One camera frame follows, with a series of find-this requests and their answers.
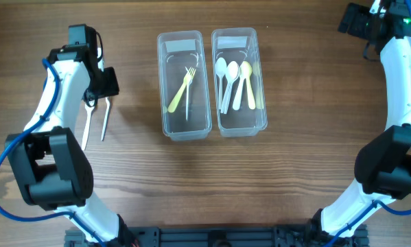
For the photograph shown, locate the yellow plastic fork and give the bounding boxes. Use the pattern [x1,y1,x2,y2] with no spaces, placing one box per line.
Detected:
[167,67,196,113]

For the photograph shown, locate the white spoon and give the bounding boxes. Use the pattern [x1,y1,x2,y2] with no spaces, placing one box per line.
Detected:
[215,58,227,110]
[220,61,239,114]
[233,62,246,110]

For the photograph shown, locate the yellow plastic spoon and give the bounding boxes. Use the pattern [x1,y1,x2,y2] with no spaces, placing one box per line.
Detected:
[240,61,256,110]

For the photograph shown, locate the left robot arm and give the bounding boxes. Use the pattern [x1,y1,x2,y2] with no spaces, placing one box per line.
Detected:
[3,24,133,246]

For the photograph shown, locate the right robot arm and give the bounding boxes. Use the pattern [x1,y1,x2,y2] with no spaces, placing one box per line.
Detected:
[305,0,411,246]

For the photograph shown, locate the left clear plastic container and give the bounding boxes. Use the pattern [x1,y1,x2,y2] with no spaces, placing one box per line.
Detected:
[157,30,212,141]

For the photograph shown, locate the clear plastic container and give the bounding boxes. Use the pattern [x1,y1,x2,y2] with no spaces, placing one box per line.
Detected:
[157,30,212,141]
[211,27,268,137]

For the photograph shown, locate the right clear plastic container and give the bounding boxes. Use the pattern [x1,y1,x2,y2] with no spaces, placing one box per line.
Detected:
[211,27,268,137]

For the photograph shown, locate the left blue cable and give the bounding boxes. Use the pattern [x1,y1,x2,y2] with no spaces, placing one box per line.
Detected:
[0,57,107,247]

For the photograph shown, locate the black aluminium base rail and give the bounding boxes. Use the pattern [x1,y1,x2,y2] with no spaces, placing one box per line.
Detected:
[63,223,368,247]

